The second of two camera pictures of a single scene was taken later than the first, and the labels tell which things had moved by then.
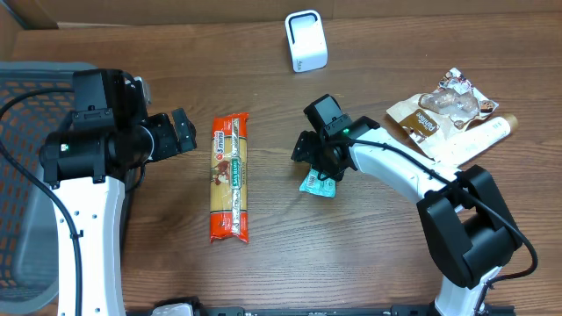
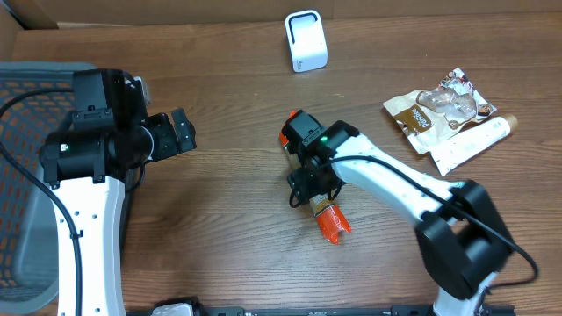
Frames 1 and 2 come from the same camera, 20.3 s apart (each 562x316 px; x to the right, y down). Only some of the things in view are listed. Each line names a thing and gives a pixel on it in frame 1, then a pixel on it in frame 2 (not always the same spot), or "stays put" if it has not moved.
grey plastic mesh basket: x=34 y=95 stays put
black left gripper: x=176 y=132 stays put
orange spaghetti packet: x=228 y=176 → x=332 y=220
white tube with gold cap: x=458 y=149 stays put
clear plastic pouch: x=427 y=120 stays put
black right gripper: x=312 y=157 → x=305 y=181
